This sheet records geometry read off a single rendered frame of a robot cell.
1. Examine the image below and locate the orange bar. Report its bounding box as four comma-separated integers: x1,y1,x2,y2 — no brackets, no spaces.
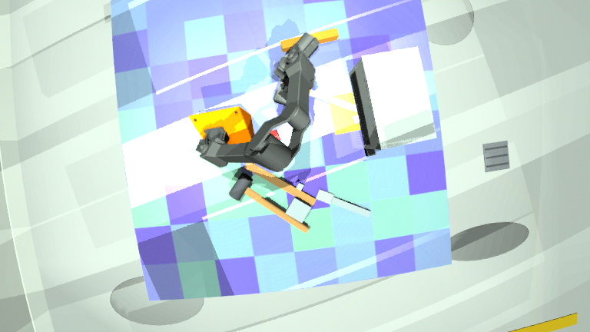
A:
244,163,316,206

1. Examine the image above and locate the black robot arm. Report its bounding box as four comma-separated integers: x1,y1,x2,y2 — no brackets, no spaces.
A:
195,32,319,172

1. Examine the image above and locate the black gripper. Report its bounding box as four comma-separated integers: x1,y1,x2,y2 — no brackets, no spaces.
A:
273,78,289,106

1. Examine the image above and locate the yellow bar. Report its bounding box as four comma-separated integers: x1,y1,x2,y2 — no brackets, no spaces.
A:
280,28,339,53

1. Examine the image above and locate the grey metal cabinet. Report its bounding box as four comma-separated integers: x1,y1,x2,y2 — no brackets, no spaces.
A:
330,47,437,157

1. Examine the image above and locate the brown cylinder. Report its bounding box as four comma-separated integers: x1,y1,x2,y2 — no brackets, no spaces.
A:
310,89,358,113

